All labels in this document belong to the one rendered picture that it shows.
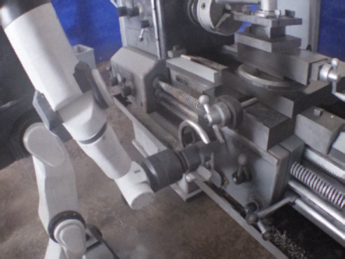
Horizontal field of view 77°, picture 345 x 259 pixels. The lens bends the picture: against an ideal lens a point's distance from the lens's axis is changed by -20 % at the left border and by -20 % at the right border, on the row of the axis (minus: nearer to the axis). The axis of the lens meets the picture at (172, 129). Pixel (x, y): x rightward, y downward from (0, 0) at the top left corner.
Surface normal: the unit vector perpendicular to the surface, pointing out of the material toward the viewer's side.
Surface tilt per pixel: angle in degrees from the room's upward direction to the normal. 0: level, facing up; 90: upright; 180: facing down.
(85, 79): 83
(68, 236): 90
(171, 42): 90
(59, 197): 90
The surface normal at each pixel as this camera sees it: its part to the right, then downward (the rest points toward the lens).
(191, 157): 0.33, -0.22
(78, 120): 0.18, 0.14
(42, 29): 0.61, 0.17
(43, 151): 0.65, 0.36
